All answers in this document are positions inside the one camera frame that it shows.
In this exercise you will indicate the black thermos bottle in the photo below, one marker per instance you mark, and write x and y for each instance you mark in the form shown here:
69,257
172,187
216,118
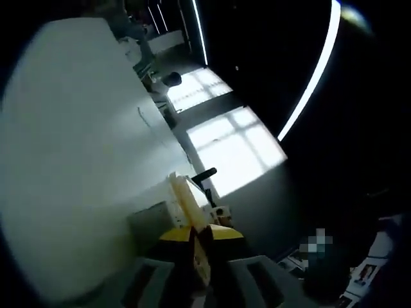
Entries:
205,176

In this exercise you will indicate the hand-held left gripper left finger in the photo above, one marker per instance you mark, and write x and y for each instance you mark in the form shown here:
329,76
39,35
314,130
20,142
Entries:
160,269

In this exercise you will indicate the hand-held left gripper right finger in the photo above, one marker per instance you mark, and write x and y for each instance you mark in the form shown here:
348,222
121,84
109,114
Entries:
239,269

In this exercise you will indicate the clear acrylic strip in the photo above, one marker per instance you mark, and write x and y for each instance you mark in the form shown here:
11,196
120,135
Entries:
144,117

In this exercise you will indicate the white pillar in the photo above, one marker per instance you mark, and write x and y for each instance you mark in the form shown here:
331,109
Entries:
167,41

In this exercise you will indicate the window with blinds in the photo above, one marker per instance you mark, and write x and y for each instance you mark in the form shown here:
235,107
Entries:
199,88

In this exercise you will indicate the long ceiling light strip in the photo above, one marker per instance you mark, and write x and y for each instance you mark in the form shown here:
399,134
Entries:
314,70

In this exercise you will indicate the curved ceiling light strip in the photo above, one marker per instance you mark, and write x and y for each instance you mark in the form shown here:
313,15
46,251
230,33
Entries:
200,32

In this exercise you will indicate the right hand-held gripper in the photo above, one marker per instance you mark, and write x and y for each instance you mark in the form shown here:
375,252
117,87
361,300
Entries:
221,211

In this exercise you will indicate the clear plastic storage tray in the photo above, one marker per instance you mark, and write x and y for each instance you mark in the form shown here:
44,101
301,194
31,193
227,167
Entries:
154,221

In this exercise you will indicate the large bright window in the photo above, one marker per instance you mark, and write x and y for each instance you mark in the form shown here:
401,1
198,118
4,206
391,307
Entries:
237,150

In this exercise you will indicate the grey jacket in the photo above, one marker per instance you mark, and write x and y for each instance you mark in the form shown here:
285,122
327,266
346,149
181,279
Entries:
141,48

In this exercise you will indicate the white backpack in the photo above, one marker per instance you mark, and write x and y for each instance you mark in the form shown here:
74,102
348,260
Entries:
132,48

